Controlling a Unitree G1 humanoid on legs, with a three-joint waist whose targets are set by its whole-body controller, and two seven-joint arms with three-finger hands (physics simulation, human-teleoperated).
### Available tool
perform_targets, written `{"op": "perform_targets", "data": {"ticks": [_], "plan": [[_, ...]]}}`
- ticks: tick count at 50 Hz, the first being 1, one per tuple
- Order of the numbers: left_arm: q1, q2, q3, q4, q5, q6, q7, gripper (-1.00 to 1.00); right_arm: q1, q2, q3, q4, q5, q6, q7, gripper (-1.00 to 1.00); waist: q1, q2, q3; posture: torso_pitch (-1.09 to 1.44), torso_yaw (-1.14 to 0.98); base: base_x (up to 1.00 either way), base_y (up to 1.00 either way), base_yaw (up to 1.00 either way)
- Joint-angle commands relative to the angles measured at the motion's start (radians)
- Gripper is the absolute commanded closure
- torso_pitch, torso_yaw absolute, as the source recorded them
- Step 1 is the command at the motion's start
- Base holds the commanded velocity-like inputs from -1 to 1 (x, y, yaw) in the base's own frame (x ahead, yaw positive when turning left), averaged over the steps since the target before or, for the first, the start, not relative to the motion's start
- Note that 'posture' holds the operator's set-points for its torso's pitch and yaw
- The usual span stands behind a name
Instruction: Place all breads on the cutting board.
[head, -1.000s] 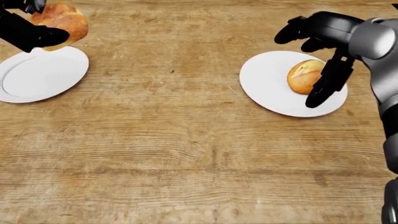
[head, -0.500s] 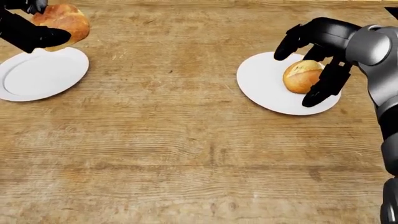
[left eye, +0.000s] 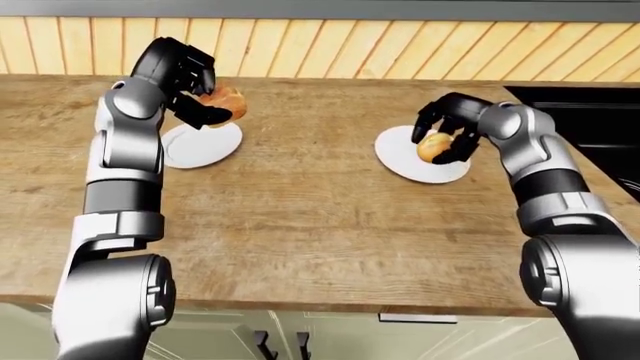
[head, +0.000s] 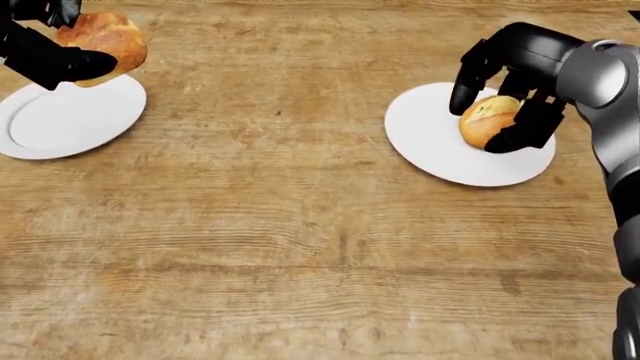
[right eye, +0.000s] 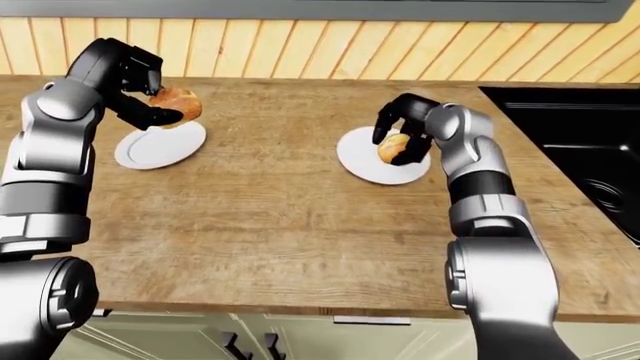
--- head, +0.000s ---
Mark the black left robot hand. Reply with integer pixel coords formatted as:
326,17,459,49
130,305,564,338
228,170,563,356
0,0,119,92

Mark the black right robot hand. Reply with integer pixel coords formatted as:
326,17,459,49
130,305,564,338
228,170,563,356
448,21,587,155

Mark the large golden bread roll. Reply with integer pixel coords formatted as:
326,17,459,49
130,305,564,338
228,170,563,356
53,11,149,89

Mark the small golden bread roll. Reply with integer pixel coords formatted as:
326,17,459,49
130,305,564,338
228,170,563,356
458,94,524,149

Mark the white round plate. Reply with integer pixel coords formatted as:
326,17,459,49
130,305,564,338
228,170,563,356
383,81,557,188
0,72,148,161

